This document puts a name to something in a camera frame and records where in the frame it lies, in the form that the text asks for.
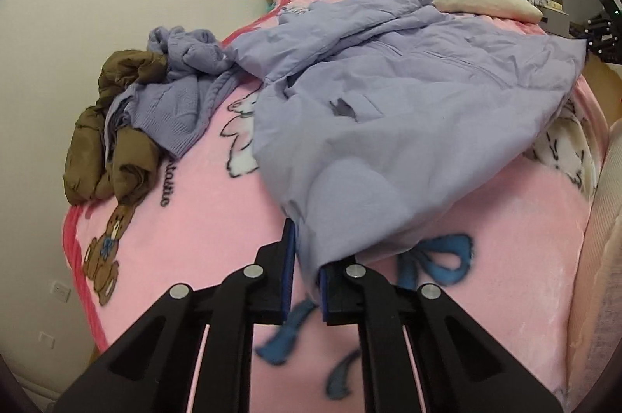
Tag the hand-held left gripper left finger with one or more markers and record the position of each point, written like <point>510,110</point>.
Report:
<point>289,267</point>

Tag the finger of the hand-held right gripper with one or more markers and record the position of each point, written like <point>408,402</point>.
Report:
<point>605,36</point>

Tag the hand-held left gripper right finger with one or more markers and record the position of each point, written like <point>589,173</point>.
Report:
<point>324,296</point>

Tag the lavender puffer jacket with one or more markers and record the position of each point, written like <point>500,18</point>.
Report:
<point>413,102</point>

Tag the grey nightstand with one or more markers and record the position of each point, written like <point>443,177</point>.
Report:
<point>556,22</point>

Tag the pink printed blanket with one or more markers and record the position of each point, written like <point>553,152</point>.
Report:
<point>194,223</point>

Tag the brown puffer jacket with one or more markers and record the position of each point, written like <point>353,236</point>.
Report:
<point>131,160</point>

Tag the lavender knit sweater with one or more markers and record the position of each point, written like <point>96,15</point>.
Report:
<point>170,112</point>

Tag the white wall outlet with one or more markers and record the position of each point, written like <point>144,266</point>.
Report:
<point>61,290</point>
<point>47,339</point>

